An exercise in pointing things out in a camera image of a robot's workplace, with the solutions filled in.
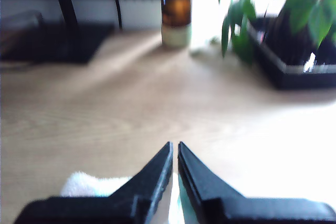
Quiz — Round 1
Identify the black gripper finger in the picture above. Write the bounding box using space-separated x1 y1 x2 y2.
110 141 174 224
177 141 244 224

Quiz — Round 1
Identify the mint tea towel pink border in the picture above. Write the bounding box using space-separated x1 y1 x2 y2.
60 170 186 224

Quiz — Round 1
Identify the black plant tray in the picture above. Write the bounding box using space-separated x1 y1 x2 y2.
246 15 336 90

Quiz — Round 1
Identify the amber glass lamp beige base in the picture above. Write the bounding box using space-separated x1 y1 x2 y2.
160 0 192 49

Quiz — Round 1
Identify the black Huawei monitor on stand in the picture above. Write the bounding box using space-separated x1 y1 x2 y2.
0 0 193 64

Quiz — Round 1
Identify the green leafy houseplant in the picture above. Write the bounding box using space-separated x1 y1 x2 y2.
215 0 336 65

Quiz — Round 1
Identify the black monitor power cable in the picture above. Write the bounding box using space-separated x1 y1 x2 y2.
114 0 124 30

